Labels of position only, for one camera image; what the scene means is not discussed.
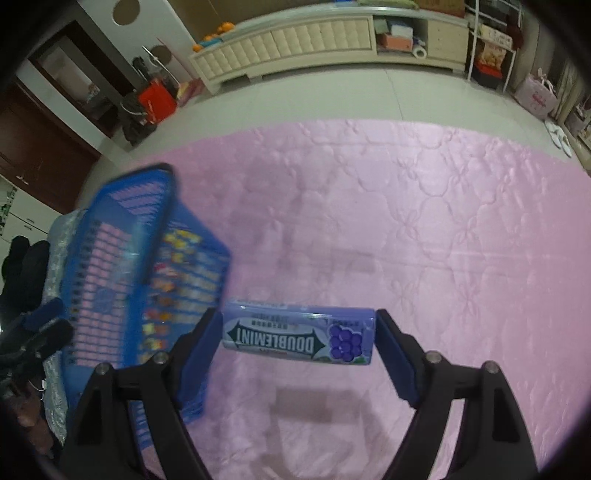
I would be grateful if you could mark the white wall shelf unit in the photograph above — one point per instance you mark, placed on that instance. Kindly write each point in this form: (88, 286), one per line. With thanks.
(14, 212)

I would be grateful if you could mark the pink quilted tablecloth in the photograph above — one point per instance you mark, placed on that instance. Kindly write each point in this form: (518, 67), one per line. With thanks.
(369, 207)

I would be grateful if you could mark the pink shopping bag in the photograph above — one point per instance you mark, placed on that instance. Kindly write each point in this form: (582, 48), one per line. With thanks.
(538, 98)

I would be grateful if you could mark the black bag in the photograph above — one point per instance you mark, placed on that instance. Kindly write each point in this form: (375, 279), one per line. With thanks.
(136, 121)

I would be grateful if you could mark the yellow printed snack bag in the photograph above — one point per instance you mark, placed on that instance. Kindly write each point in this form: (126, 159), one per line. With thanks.
(491, 56)

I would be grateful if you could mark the brown wooden door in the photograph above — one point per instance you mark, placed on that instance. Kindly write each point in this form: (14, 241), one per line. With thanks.
(37, 152)

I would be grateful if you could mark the white tape roll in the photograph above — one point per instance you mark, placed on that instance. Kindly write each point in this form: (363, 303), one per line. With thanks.
(419, 52)

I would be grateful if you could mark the orange box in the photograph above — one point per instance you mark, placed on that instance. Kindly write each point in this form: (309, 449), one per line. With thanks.
(396, 43)

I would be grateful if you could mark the round brown wall niche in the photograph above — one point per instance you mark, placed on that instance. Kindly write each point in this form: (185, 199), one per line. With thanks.
(161, 52)

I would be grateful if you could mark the pink dustpan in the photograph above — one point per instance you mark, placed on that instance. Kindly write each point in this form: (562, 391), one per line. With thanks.
(189, 91)

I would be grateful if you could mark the blue plastic basket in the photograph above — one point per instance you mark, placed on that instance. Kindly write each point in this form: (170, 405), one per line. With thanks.
(115, 277)

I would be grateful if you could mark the blue grey box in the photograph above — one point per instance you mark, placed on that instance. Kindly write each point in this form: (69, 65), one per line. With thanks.
(399, 28)

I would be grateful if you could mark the cream television cabinet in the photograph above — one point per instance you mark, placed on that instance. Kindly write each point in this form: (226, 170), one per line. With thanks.
(300, 41)

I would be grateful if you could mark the red bag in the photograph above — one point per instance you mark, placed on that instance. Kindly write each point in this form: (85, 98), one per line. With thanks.
(158, 99)

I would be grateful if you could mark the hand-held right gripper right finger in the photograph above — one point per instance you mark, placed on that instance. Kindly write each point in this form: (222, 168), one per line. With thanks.
(397, 362)

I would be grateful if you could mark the black red bin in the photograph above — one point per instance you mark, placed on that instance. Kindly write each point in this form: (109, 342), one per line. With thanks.
(487, 77)

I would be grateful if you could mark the purple gum box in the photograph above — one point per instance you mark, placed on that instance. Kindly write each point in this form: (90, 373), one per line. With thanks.
(277, 337)

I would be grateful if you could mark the white metal shelf rack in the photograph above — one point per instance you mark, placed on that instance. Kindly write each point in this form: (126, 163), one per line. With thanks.
(471, 46)

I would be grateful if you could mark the white mop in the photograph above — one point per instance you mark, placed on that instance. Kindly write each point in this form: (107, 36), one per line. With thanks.
(154, 60)

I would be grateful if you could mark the beige patterned curtain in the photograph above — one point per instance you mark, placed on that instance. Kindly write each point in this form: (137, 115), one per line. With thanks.
(569, 87)

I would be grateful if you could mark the white printed carton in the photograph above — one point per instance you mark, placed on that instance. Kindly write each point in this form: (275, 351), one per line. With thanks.
(496, 33)

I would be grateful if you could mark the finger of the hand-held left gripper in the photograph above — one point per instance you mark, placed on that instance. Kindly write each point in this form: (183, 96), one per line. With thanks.
(41, 314)
(51, 339)

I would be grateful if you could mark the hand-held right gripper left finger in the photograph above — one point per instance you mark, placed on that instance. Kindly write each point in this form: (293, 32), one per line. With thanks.
(203, 344)

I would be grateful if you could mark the white slipper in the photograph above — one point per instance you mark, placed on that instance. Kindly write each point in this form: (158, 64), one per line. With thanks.
(564, 146)
(554, 131)

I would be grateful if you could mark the dark door frame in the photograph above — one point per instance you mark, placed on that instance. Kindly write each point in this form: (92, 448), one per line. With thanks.
(69, 69)

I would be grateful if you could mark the cardboard box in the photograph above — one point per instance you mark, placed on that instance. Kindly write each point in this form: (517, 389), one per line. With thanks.
(438, 5)

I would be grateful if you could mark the black clothing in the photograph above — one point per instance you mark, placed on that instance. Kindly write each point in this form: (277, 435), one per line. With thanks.
(23, 263)

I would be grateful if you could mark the green folded cloth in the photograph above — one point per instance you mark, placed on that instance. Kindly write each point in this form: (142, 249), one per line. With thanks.
(388, 2)

